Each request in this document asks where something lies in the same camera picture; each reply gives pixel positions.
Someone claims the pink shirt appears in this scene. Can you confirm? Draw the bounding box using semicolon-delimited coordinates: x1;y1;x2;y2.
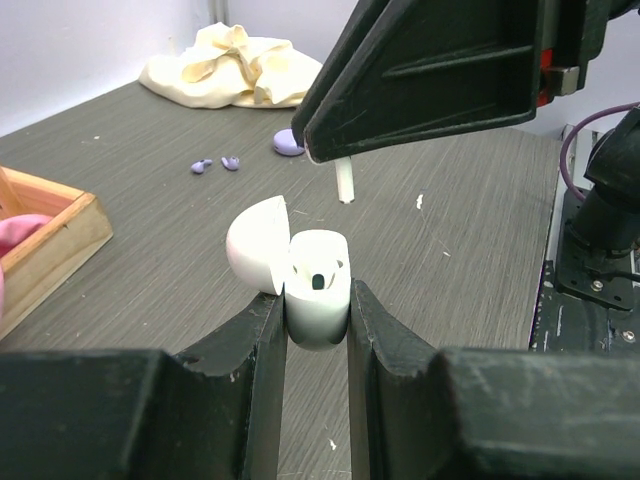
0;213;53;321

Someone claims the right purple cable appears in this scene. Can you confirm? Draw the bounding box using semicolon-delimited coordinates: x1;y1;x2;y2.
559;101;640;201

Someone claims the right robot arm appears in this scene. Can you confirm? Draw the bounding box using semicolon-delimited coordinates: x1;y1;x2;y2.
291;1;639;310

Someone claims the white earbud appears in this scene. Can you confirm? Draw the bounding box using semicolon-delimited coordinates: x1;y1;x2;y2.
334;157;355;204

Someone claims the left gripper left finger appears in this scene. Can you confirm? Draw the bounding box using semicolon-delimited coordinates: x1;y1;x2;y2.
1;293;287;479

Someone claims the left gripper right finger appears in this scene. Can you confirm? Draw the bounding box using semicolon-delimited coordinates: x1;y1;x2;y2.
347;280;639;479

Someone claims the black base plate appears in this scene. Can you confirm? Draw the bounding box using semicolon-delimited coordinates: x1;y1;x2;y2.
529;260;639;357

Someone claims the white charging case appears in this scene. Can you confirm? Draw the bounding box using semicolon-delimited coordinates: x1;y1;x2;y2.
226;195;351;351

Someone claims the wooden clothes rack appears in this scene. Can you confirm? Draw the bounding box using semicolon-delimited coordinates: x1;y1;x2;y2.
1;167;113;337

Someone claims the cream crumpled cloth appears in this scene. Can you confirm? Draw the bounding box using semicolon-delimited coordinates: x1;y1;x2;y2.
138;22;322;109

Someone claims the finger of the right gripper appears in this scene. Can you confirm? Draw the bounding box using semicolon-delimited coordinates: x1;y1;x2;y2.
291;1;415;150

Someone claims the purple earbud near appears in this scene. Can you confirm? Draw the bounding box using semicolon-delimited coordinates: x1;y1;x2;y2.
221;156;240;171

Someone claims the purple charging case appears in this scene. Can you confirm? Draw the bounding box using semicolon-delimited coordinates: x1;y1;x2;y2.
273;128;305;157

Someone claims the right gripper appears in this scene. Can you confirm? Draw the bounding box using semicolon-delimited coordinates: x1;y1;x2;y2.
306;0;639;163

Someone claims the purple earbud far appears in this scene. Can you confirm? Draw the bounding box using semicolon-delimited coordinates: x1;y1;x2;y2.
190;159;213;175

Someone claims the purple earbud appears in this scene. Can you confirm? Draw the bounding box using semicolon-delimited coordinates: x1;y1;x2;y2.
221;156;240;171
190;159;213;175

